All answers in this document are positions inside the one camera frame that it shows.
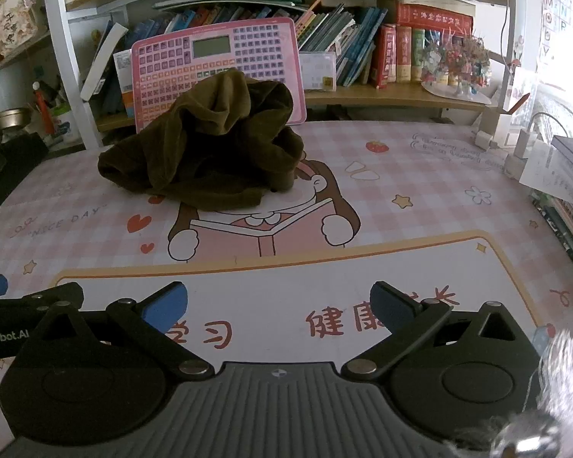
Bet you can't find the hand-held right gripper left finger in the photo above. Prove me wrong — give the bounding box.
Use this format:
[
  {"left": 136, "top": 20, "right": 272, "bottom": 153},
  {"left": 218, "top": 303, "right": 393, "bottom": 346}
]
[{"left": 31, "top": 281, "right": 215, "bottom": 381}]

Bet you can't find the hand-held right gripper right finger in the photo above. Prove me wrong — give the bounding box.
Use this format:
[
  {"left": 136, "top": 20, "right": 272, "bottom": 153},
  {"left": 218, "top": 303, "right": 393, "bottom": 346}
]
[{"left": 341, "top": 281, "right": 531, "bottom": 382}]

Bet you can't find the olive green garment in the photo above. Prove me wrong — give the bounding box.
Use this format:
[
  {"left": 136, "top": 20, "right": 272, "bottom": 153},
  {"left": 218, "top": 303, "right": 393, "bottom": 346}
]
[{"left": 97, "top": 69, "right": 306, "bottom": 211}]

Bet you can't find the pink cartoon desk mat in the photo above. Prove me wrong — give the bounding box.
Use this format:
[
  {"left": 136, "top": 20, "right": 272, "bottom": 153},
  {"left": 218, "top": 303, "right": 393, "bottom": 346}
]
[{"left": 0, "top": 121, "right": 573, "bottom": 392}]

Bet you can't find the metal bowl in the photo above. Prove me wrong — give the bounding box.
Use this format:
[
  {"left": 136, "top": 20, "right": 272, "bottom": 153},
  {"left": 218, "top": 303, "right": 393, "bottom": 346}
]
[{"left": 0, "top": 107, "right": 33, "bottom": 131}]

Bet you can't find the red pen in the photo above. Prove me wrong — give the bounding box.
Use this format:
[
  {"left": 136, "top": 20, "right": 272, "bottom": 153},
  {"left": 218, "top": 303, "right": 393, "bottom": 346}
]
[{"left": 33, "top": 81, "right": 56, "bottom": 137}]

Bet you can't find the shiny silver knob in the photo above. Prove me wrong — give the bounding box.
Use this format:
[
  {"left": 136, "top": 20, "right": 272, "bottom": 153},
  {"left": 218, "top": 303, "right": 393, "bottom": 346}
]
[{"left": 492, "top": 413, "right": 562, "bottom": 458}]

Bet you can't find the white fluffy sleeve cuff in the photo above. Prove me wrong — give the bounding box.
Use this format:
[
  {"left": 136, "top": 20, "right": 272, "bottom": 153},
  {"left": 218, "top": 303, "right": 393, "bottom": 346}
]
[{"left": 537, "top": 317, "right": 573, "bottom": 458}]

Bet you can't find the white round pot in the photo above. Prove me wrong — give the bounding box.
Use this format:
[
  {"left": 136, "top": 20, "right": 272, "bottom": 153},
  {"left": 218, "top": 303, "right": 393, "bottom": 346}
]
[{"left": 0, "top": 60, "right": 29, "bottom": 115}]

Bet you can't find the stack of books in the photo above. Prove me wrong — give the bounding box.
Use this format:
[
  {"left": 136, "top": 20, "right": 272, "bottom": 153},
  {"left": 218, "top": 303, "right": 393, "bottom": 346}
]
[{"left": 520, "top": 136, "right": 573, "bottom": 280}]

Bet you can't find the white and wood bookshelf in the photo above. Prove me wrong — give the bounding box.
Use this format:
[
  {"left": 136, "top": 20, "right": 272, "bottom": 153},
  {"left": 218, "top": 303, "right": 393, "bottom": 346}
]
[{"left": 40, "top": 0, "right": 528, "bottom": 153}]

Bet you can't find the white slim book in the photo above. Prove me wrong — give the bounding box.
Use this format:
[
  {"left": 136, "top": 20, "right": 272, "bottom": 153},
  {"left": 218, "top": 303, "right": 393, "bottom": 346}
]
[{"left": 81, "top": 21, "right": 129, "bottom": 101}]

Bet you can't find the white pink-edged box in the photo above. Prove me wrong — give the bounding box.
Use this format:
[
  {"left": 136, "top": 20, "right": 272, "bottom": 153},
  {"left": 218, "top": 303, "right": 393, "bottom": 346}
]
[{"left": 298, "top": 52, "right": 337, "bottom": 92}]

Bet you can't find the red thick dictionary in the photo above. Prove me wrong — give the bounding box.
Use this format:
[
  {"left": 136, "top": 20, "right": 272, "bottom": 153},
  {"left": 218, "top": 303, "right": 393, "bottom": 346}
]
[{"left": 373, "top": 24, "right": 398, "bottom": 89}]

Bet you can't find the red yellow-base dictionary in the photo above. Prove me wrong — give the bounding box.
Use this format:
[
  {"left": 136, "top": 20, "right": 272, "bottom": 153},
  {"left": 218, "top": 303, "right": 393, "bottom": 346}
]
[{"left": 395, "top": 26, "right": 414, "bottom": 83}]

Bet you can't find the green yellow-base dictionary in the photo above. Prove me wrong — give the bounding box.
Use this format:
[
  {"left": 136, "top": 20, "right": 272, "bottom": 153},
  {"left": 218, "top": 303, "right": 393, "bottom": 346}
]
[{"left": 411, "top": 27, "right": 427, "bottom": 82}]

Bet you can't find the pink learning board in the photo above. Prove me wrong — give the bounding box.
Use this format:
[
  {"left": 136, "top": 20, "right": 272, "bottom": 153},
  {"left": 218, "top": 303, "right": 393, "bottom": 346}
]
[{"left": 131, "top": 16, "right": 308, "bottom": 133}]

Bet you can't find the row of thin books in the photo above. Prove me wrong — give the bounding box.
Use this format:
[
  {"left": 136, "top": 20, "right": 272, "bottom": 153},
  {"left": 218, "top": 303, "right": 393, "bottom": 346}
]
[{"left": 81, "top": 0, "right": 388, "bottom": 118}]

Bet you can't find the red gold-lettered thick book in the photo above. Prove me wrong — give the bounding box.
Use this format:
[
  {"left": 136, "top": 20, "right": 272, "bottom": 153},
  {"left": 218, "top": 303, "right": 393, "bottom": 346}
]
[{"left": 395, "top": 2, "right": 474, "bottom": 29}]

